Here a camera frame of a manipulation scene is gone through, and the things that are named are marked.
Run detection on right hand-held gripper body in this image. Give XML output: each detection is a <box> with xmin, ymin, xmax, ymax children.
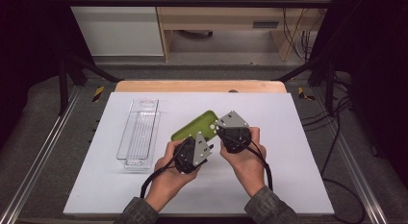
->
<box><xmin>214</xmin><ymin>110</ymin><xmax>253</xmax><ymax>155</ymax></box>

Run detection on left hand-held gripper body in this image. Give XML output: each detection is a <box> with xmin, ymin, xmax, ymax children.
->
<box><xmin>172</xmin><ymin>131</ymin><xmax>210</xmax><ymax>176</ymax></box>

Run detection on green phone case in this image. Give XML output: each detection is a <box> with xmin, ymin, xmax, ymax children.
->
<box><xmin>170</xmin><ymin>110</ymin><xmax>220</xmax><ymax>142</ymax></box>

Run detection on person's right hand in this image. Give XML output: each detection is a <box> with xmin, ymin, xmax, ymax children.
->
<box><xmin>219</xmin><ymin>126</ymin><xmax>268</xmax><ymax>182</ymax></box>

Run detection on person's left hand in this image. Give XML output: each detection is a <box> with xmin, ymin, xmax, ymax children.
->
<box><xmin>153</xmin><ymin>139</ymin><xmax>202</xmax><ymax>193</ymax></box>

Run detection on white table sheet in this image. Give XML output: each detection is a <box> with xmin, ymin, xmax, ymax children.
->
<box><xmin>63</xmin><ymin>91</ymin><xmax>336</xmax><ymax>216</ymax></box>

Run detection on clear plastic tray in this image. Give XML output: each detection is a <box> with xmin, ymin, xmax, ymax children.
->
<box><xmin>115</xmin><ymin>98</ymin><xmax>161</xmax><ymax>171</ymax></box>

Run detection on yellow black tape strip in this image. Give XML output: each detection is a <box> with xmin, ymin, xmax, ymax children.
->
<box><xmin>91</xmin><ymin>86</ymin><xmax>106</xmax><ymax>104</ymax></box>
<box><xmin>296</xmin><ymin>86</ymin><xmax>318</xmax><ymax>102</ymax></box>

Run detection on light wooden desk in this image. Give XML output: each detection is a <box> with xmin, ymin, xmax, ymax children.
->
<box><xmin>153</xmin><ymin>0</ymin><xmax>335</xmax><ymax>62</ymax></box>

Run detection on white cabinet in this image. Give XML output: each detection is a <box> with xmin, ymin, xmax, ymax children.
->
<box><xmin>64</xmin><ymin>0</ymin><xmax>166</xmax><ymax>58</ymax></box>

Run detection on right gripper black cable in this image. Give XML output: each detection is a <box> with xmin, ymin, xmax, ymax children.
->
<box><xmin>220</xmin><ymin>134</ymin><xmax>274</xmax><ymax>191</ymax></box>

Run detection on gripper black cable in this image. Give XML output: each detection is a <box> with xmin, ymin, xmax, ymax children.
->
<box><xmin>220</xmin><ymin>134</ymin><xmax>274</xmax><ymax>191</ymax></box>
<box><xmin>140</xmin><ymin>138</ymin><xmax>191</xmax><ymax>200</ymax></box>

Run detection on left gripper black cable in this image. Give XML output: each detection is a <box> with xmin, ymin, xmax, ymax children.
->
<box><xmin>140</xmin><ymin>138</ymin><xmax>191</xmax><ymax>200</ymax></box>

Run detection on black floor cables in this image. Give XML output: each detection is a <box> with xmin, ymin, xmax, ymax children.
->
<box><xmin>300</xmin><ymin>71</ymin><xmax>368</xmax><ymax>224</ymax></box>

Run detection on black frame stand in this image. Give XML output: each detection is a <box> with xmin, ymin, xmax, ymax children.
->
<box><xmin>58</xmin><ymin>53</ymin><xmax>125</xmax><ymax>116</ymax></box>
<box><xmin>272</xmin><ymin>53</ymin><xmax>339</xmax><ymax>116</ymax></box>

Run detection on dark drawer handle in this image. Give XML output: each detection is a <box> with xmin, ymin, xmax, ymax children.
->
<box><xmin>252</xmin><ymin>20</ymin><xmax>280</xmax><ymax>29</ymax></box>

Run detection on cables behind wooden desk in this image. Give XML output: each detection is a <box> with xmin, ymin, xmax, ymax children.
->
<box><xmin>280</xmin><ymin>0</ymin><xmax>319</xmax><ymax>62</ymax></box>

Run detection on aluminium floor rail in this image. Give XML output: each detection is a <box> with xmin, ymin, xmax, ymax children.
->
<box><xmin>0</xmin><ymin>86</ymin><xmax>82</xmax><ymax>224</ymax></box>
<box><xmin>312</xmin><ymin>87</ymin><xmax>390</xmax><ymax>224</ymax></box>

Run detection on black horizontal frame bar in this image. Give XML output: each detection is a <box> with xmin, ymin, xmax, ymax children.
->
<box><xmin>64</xmin><ymin>0</ymin><xmax>333</xmax><ymax>9</ymax></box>

